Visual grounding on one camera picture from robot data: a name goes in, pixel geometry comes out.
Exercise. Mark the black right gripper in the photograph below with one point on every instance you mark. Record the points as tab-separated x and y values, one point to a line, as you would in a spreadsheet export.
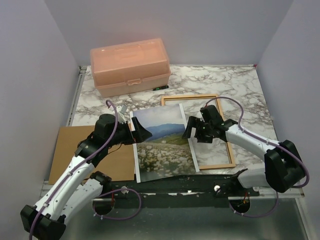
193	122

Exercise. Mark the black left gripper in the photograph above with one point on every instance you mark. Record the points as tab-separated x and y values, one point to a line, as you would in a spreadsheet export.
139	135

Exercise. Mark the brown wooden picture frame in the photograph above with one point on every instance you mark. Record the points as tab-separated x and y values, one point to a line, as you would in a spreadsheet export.
207	97

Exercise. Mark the flower field photo print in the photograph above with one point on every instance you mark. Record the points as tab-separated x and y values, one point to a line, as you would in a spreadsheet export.
166	153

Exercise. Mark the brown frame backing board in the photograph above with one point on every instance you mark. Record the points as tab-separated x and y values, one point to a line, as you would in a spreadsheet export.
119	164

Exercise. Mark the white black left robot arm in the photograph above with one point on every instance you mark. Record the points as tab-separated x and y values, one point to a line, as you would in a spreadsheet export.
79	184

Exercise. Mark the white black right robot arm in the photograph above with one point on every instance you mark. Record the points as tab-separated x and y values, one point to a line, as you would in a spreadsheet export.
283	168

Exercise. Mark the black green marker pen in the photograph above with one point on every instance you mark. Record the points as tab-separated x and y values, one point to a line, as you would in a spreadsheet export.
161	88

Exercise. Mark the pink plastic storage box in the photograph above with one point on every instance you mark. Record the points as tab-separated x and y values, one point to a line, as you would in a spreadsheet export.
130	67

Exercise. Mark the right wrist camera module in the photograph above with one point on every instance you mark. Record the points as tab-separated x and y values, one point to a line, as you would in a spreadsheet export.
211	114

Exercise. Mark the black robot mounting base rail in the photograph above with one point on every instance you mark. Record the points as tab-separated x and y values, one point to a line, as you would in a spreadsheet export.
182	191

